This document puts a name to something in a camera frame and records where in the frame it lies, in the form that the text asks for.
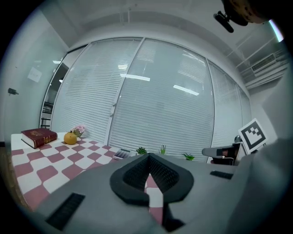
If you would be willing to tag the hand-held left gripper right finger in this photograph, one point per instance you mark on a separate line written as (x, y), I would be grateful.
(206, 194)

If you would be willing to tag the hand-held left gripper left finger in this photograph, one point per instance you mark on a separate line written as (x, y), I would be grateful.
(91, 194)

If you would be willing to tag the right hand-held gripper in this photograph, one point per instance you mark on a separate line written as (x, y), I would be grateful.
(253, 134)

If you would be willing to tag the small potted leafy plant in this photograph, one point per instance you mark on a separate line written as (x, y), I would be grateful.
(188, 156)

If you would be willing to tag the small potted grass plant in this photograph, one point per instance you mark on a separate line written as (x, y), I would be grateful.
(162, 149)

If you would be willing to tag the purple-keyed calculator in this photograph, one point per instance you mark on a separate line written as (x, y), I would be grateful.
(122, 153)

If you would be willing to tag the red white checkered tablecloth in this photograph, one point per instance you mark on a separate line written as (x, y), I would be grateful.
(45, 169)

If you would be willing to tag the yellow fruit-shaped ornament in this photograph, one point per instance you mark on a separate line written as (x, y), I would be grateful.
(70, 138)

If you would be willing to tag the pink flower bundle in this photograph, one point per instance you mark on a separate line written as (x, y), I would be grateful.
(79, 130)

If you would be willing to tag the small potted succulent plant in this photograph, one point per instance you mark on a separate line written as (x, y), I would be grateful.
(141, 150)

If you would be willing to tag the white window blinds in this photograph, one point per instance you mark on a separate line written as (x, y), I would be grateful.
(160, 102)

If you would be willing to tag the dark red hardcover book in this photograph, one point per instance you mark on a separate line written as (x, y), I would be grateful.
(39, 137)

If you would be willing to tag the black stair railing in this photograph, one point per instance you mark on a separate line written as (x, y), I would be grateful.
(47, 114)

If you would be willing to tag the ceiling air vent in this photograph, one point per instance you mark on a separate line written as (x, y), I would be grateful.
(267, 64)

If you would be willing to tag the white paper sheet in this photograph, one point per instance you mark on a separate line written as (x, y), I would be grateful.
(34, 74)

